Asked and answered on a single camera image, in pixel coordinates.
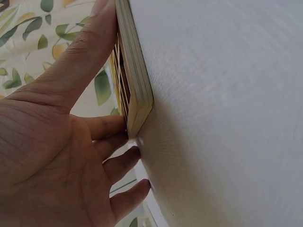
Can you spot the pale layered board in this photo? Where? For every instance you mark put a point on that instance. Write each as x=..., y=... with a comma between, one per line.
x=135, y=78

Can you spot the person's left hand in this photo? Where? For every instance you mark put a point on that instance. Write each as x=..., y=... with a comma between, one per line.
x=47, y=151

